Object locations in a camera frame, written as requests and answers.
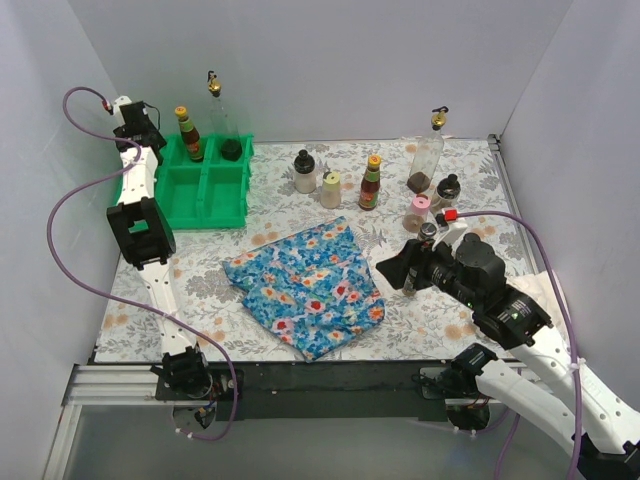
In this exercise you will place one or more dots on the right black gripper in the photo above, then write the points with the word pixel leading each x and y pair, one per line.
pixel 417 264

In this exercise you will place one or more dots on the small black-cap pepper jar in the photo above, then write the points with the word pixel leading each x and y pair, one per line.
pixel 409 288

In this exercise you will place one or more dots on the tall oil bottle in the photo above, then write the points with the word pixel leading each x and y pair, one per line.
pixel 224 126
pixel 428 152

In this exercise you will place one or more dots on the red sauce bottle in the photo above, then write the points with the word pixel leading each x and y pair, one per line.
pixel 370 184
pixel 189 134

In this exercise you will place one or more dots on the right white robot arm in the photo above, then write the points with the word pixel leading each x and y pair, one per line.
pixel 570 404

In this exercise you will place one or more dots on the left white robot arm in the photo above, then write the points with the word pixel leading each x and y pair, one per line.
pixel 147 243

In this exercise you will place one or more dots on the pink-cap spice shaker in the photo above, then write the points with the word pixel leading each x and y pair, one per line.
pixel 416 213

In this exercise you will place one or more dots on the blue floral cloth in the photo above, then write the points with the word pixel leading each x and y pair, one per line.
pixel 313 289

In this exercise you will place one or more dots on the black-cap glass spice jar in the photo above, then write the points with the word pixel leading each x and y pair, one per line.
pixel 446 193

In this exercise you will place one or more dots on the yellow-cap spice shaker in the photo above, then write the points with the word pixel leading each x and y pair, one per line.
pixel 331 190

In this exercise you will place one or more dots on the black-cap white powder shaker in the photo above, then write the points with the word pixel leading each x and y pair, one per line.
pixel 304 172

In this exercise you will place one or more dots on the white crumpled cloth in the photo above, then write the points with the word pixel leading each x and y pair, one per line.
pixel 539 288

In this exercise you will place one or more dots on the green plastic compartment bin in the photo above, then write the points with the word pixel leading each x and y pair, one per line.
pixel 161 189

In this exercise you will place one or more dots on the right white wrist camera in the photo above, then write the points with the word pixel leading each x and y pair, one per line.
pixel 450 227

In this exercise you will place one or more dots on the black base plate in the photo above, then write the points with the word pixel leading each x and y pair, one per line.
pixel 325 389

